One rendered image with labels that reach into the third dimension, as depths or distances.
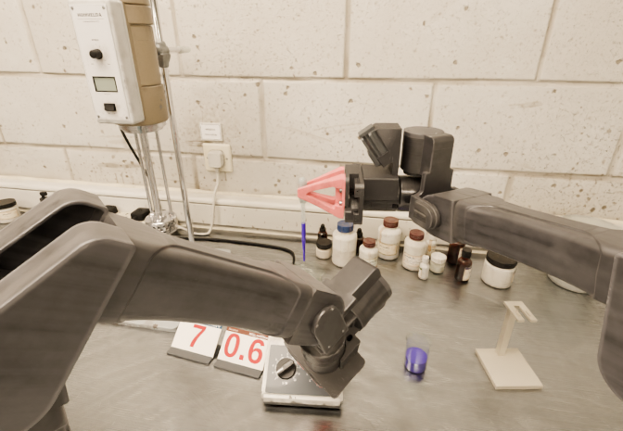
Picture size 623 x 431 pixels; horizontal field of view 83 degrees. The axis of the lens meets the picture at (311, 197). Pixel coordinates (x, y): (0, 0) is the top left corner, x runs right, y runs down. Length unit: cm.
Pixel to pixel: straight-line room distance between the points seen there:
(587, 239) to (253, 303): 30
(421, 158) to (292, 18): 57
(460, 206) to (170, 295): 34
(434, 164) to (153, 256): 39
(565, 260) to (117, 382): 69
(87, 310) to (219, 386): 49
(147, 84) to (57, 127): 67
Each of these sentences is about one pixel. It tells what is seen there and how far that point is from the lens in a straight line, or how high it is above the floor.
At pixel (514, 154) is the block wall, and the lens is 104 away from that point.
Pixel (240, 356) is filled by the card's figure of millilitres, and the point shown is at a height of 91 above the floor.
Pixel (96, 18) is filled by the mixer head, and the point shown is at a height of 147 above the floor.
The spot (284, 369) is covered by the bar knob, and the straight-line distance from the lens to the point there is 62.
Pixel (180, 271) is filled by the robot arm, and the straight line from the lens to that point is 26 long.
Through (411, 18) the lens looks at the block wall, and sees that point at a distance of 95.
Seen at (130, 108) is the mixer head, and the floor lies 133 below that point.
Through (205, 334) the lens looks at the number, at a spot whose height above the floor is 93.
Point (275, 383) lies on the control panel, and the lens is 64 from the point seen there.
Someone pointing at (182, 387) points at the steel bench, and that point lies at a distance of 71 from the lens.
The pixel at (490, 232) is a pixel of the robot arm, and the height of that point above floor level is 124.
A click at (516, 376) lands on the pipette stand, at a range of 77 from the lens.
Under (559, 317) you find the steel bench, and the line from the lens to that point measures 95.
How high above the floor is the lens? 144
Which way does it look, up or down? 24 degrees down
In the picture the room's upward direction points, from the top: straight up
